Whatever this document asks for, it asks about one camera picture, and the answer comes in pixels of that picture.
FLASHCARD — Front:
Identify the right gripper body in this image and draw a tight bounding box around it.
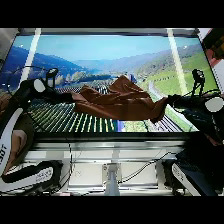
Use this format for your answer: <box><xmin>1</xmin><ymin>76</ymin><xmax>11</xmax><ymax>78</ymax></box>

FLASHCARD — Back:
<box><xmin>167</xmin><ymin>94</ymin><xmax>188</xmax><ymax>110</ymax></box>

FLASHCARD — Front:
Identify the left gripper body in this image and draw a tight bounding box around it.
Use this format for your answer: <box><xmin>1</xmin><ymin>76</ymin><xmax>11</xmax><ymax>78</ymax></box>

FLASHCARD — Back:
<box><xmin>53</xmin><ymin>91</ymin><xmax>75</xmax><ymax>104</ymax></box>

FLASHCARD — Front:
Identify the rust brown garment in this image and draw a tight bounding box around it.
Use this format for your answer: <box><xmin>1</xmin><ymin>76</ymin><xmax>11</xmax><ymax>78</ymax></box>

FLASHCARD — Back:
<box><xmin>71</xmin><ymin>74</ymin><xmax>170</xmax><ymax>124</ymax></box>

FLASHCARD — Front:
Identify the dark garment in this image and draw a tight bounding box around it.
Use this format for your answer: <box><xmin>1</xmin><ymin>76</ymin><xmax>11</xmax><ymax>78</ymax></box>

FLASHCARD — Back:
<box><xmin>185</xmin><ymin>109</ymin><xmax>224</xmax><ymax>196</ymax></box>

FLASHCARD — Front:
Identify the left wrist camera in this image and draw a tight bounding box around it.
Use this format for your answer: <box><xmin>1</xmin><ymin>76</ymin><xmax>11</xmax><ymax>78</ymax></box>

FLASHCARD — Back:
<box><xmin>45</xmin><ymin>67</ymin><xmax>60</xmax><ymax>89</ymax></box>

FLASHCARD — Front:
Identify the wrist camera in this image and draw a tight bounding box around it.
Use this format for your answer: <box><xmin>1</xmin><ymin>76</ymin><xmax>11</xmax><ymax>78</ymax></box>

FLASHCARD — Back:
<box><xmin>191</xmin><ymin>68</ymin><xmax>206</xmax><ymax>97</ymax></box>
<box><xmin>45</xmin><ymin>67</ymin><xmax>60</xmax><ymax>89</ymax></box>

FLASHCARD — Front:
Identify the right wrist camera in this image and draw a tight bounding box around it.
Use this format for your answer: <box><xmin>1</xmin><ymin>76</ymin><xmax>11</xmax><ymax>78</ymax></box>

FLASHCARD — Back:
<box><xmin>191</xmin><ymin>68</ymin><xmax>206</xmax><ymax>97</ymax></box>

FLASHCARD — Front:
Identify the black cable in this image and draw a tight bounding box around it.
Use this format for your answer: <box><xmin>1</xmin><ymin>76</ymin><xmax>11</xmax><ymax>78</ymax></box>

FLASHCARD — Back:
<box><xmin>53</xmin><ymin>133</ymin><xmax>78</xmax><ymax>195</ymax></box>
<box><xmin>116</xmin><ymin>151</ymin><xmax>173</xmax><ymax>185</ymax></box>

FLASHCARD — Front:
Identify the silver frame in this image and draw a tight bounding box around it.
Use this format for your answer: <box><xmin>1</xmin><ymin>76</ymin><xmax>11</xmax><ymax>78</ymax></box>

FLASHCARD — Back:
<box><xmin>22</xmin><ymin>131</ymin><xmax>202</xmax><ymax>197</ymax></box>

